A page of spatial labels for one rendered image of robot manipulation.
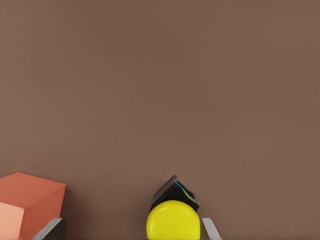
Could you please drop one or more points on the pink storage box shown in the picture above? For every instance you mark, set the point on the pink storage box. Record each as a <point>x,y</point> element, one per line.
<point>32,200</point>

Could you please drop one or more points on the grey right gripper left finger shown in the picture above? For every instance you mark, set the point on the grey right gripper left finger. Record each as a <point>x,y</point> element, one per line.
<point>51,229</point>

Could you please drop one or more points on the yellow button with black base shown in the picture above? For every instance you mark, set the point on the yellow button with black base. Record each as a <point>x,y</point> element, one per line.
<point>172,220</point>

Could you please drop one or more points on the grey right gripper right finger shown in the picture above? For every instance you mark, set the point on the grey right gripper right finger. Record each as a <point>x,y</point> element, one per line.
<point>210,229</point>

